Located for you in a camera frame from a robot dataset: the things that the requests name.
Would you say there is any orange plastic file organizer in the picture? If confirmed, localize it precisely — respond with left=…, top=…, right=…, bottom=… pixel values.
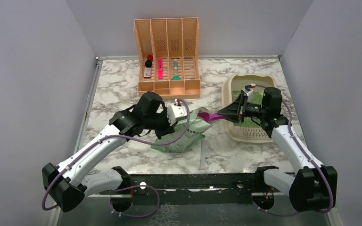
left=133, top=17, right=201, bottom=100

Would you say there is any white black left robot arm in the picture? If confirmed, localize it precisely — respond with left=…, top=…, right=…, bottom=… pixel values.
left=41, top=91, right=188, bottom=212

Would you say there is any green white glue stick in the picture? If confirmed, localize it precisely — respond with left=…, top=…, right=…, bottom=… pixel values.
left=173, top=59, right=178, bottom=71

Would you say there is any green litter bag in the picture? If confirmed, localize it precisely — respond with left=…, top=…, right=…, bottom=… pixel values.
left=150, top=107, right=212, bottom=153

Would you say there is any beige litter box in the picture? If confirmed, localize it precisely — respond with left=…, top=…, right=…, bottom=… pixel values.
left=221, top=74, right=277, bottom=144

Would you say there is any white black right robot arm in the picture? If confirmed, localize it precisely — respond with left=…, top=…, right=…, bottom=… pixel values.
left=217, top=84, right=337, bottom=213

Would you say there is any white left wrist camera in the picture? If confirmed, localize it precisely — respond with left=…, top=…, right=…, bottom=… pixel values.
left=167, top=99, right=187, bottom=126

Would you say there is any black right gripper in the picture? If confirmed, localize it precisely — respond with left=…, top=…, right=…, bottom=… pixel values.
left=218, top=93, right=268, bottom=123

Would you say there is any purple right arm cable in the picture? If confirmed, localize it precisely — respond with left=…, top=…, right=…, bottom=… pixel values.
left=252, top=84, right=335, bottom=218

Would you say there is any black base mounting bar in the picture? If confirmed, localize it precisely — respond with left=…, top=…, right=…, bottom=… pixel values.
left=67, top=167, right=286, bottom=207

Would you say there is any purple litter scoop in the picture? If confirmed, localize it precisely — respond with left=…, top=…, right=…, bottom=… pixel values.
left=197, top=112, right=228, bottom=123

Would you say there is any red and black stamp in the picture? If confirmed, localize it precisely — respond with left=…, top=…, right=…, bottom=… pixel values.
left=144, top=55, right=153, bottom=68

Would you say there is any red white small box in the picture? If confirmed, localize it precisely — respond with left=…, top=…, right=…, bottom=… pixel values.
left=143, top=67, right=151, bottom=79

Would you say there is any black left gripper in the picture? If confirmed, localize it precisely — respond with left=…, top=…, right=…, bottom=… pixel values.
left=144, top=107, right=179, bottom=140

